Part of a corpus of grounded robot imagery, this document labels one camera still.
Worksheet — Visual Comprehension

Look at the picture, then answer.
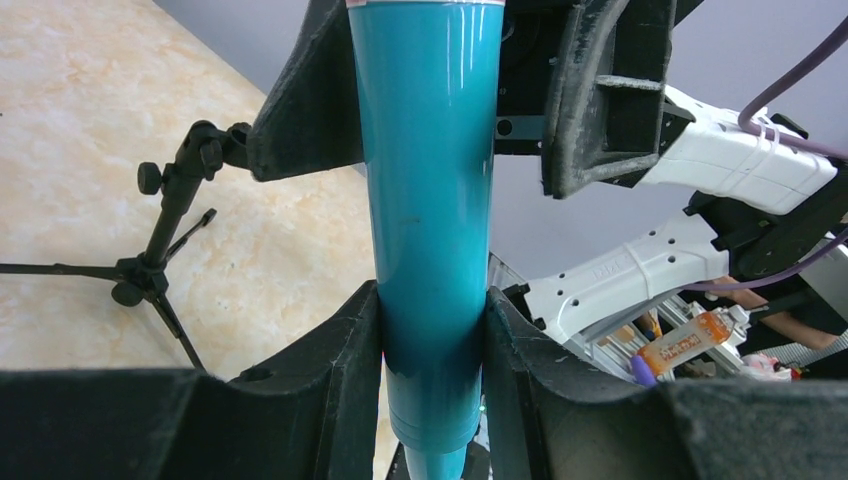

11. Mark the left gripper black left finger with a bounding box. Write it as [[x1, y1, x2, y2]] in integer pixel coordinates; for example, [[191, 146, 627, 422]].
[[1, 281, 382, 479]]

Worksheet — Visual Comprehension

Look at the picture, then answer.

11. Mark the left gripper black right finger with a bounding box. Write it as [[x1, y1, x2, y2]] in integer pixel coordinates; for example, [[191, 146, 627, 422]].
[[483, 289, 847, 479]]

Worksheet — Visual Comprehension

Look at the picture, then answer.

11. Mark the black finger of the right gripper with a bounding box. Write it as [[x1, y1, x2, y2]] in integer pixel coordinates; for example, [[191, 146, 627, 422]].
[[541, 0, 676, 199], [247, 0, 363, 182]]

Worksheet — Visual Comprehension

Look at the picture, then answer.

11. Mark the small black tripod stand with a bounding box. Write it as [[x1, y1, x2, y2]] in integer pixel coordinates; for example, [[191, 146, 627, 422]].
[[1, 120, 250, 371]]

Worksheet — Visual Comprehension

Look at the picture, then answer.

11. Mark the orange labelled bottle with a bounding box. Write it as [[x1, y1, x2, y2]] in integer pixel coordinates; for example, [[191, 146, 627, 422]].
[[630, 309, 736, 387]]

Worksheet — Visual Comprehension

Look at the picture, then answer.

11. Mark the person forearm in background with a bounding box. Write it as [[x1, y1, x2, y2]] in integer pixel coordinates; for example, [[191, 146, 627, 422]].
[[710, 288, 838, 350]]

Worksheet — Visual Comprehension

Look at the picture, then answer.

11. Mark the turquoise toy microphone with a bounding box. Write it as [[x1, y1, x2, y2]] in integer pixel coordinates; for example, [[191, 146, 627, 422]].
[[347, 1, 505, 479]]

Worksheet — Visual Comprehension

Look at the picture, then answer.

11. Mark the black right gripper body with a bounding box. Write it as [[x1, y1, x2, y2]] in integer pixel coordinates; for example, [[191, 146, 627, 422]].
[[493, 0, 705, 157]]

